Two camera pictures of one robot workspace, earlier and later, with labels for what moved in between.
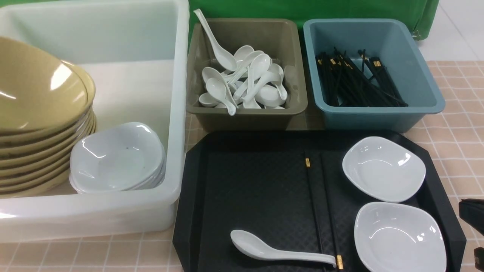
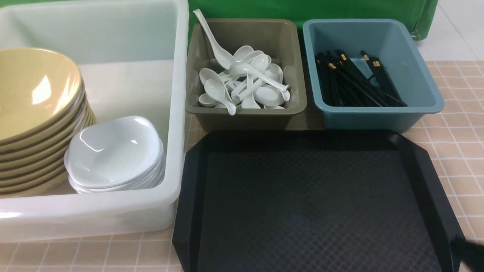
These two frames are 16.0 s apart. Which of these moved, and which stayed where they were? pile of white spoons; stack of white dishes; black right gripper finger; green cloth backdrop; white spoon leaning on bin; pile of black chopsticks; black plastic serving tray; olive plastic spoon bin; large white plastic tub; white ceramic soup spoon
Moved: black right gripper finger; white ceramic soup spoon
Stayed: green cloth backdrop; pile of white spoons; pile of black chopsticks; black plastic serving tray; large white plastic tub; olive plastic spoon bin; white spoon leaning on bin; stack of white dishes
